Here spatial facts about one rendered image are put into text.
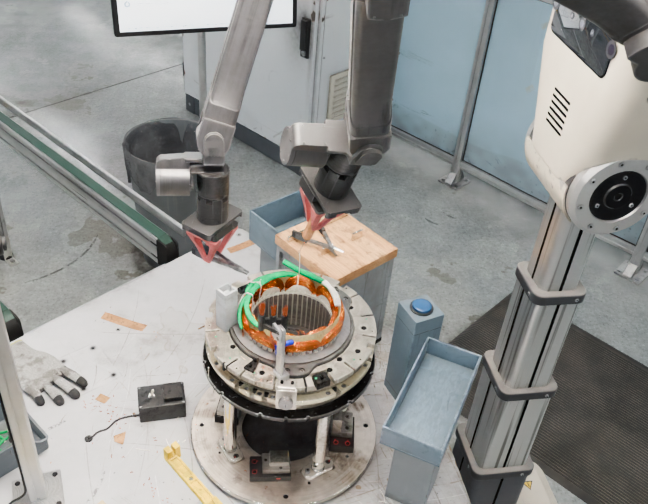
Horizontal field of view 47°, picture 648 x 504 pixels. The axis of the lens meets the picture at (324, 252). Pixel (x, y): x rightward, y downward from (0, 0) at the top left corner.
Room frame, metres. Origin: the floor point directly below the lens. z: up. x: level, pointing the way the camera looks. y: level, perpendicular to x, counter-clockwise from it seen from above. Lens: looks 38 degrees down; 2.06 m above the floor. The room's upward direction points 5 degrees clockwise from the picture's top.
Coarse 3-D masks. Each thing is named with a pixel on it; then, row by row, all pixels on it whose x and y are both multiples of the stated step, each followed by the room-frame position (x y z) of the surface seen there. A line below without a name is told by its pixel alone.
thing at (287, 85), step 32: (320, 0) 3.29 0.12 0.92; (224, 32) 3.67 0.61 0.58; (288, 32) 3.38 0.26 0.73; (320, 32) 3.28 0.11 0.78; (192, 64) 3.85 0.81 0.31; (256, 64) 3.51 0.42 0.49; (288, 64) 3.37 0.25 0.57; (320, 64) 3.29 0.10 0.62; (192, 96) 3.85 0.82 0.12; (256, 96) 3.51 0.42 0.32; (288, 96) 3.36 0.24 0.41; (320, 96) 3.30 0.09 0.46; (256, 128) 3.51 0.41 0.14
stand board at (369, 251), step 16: (304, 224) 1.39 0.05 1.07; (336, 224) 1.40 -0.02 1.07; (352, 224) 1.41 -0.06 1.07; (320, 240) 1.34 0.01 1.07; (336, 240) 1.34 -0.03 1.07; (368, 240) 1.35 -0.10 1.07; (384, 240) 1.36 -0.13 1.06; (304, 256) 1.27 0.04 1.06; (320, 256) 1.28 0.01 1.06; (336, 256) 1.29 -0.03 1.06; (352, 256) 1.29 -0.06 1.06; (368, 256) 1.30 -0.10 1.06; (384, 256) 1.31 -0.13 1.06; (320, 272) 1.23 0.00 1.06; (336, 272) 1.23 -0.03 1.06; (352, 272) 1.24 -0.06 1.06
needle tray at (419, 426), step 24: (432, 360) 1.04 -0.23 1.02; (456, 360) 1.04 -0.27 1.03; (480, 360) 1.02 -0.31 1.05; (408, 384) 0.95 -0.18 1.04; (432, 384) 0.98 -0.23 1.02; (456, 384) 0.98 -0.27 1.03; (408, 408) 0.91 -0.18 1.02; (432, 408) 0.92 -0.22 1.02; (456, 408) 0.92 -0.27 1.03; (384, 432) 0.83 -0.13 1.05; (408, 432) 0.86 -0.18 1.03; (432, 432) 0.86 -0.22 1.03; (408, 456) 0.89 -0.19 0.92; (432, 456) 0.80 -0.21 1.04; (408, 480) 0.88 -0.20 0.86; (432, 480) 0.89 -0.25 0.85
